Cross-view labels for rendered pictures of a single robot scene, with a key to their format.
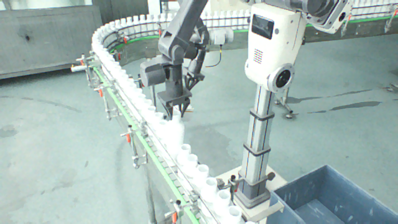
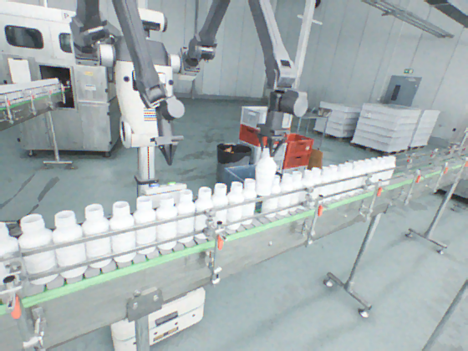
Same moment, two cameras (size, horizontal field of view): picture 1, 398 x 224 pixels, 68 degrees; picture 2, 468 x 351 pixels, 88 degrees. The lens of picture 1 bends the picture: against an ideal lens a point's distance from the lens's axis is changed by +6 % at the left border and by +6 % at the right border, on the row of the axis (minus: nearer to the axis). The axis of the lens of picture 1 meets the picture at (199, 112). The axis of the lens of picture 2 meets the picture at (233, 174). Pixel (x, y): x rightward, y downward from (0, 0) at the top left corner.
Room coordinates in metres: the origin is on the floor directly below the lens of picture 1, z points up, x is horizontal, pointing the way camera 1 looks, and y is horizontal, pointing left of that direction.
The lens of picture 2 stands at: (0.99, 0.88, 1.50)
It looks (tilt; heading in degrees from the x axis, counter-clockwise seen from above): 22 degrees down; 265
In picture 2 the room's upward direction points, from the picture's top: 7 degrees clockwise
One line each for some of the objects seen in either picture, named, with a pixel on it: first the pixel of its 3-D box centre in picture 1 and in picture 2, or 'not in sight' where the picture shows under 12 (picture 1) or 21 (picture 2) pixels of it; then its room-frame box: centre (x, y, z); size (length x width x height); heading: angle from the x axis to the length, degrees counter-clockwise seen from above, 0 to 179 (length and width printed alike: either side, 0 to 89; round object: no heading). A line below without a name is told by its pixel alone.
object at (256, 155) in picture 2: not in sight; (261, 149); (0.32, -2.46, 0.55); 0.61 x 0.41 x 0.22; 38
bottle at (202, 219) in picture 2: (152, 124); (203, 212); (1.01, 0.20, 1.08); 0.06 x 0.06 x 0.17
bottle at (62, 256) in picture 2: (126, 89); (69, 244); (1.31, 0.38, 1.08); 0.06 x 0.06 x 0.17
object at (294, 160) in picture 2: not in sight; (288, 156); (-0.23, -2.91, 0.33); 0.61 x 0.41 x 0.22; 33
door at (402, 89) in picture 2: not in sight; (395, 105); (-5.71, -8.40, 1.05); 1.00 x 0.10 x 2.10; 120
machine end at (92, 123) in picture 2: not in sight; (75, 86); (3.40, -3.62, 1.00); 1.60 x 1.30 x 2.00; 102
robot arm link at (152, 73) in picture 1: (160, 64); (289, 92); (0.78, 0.11, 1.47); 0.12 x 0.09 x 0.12; 121
